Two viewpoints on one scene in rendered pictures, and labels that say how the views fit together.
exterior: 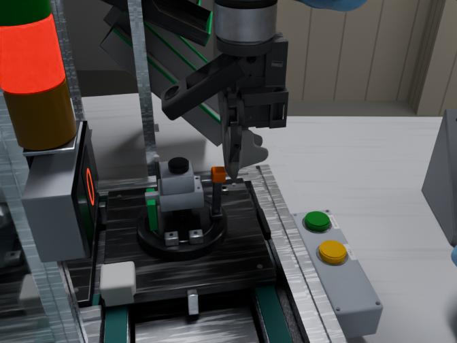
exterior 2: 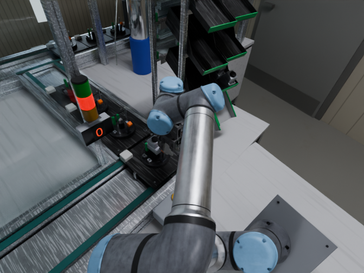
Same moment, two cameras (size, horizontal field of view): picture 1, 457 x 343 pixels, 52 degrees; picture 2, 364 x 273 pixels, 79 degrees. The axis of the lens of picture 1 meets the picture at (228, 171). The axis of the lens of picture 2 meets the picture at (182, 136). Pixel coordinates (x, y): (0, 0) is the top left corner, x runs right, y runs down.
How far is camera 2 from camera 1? 0.64 m
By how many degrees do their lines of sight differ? 38
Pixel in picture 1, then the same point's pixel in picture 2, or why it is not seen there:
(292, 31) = not seen: outside the picture
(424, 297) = not seen: hidden behind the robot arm
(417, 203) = (252, 217)
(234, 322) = (140, 189)
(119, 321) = (118, 164)
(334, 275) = (167, 202)
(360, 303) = (161, 214)
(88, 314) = (115, 157)
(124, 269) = (128, 154)
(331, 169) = (244, 179)
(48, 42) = (84, 102)
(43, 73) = (83, 107)
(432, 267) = not seen: hidden behind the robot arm
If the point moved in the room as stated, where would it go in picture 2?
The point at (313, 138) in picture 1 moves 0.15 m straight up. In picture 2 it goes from (258, 164) to (267, 145)
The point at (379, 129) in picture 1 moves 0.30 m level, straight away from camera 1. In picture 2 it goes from (291, 182) to (338, 169)
